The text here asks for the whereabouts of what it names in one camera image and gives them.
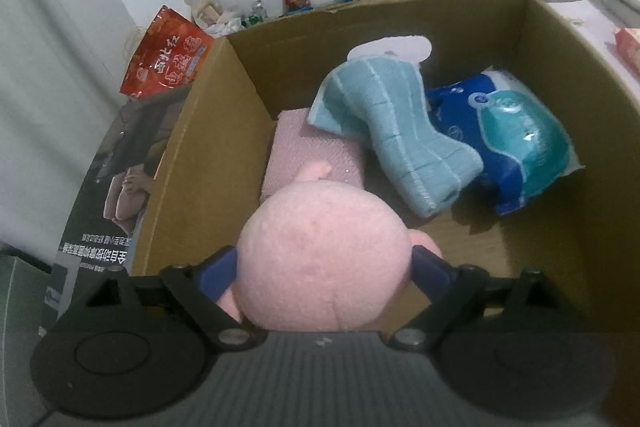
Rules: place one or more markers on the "blue white wipes pack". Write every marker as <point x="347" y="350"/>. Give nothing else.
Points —
<point x="523" y="146"/>

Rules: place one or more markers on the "pink sponge cloth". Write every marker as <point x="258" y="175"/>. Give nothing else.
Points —
<point x="295" y="143"/>

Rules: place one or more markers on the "red snack bag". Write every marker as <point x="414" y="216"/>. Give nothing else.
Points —
<point x="169" y="56"/>

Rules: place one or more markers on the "grey curtain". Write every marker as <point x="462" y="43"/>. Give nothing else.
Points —
<point x="62" y="63"/>

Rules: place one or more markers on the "light blue checked towel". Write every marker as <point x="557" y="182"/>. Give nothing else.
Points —
<point x="379" y="102"/>

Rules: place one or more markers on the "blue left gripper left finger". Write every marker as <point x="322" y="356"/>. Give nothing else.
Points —
<point x="214" y="276"/>

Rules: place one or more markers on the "pink plush toy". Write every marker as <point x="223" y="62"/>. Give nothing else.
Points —
<point x="321" y="256"/>

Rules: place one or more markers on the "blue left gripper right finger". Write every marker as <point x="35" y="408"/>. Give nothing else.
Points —
<point x="431" y="274"/>

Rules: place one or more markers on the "brown cardboard box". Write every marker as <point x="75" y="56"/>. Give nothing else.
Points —
<point x="583" y="231"/>

